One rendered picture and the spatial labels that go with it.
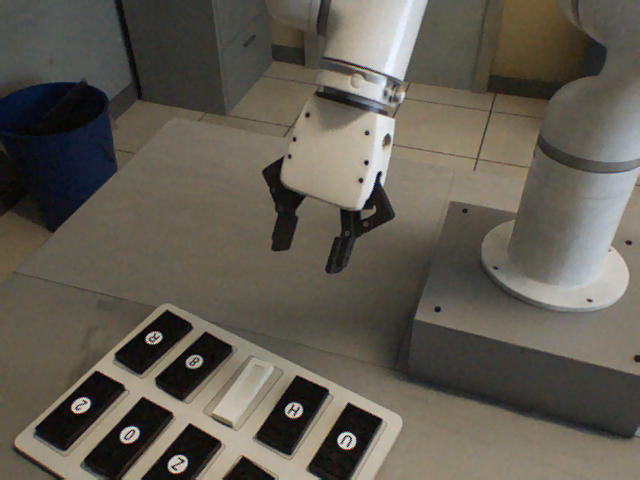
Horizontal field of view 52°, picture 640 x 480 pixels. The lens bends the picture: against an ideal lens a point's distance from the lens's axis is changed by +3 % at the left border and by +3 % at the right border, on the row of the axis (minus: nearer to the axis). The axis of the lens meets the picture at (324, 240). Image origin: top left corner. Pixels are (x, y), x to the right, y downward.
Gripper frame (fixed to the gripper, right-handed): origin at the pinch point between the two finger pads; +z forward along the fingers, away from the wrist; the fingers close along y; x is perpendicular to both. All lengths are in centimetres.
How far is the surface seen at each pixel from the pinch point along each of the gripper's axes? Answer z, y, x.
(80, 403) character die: 29.7, 24.2, 0.3
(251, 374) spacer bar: 22.0, 8.4, -11.9
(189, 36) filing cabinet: -28, 172, -185
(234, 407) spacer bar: 24.9, 7.2, -7.6
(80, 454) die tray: 33.3, 19.7, 3.4
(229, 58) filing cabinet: -25, 159, -202
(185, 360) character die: 23.3, 17.4, -9.6
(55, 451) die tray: 33.9, 22.5, 4.4
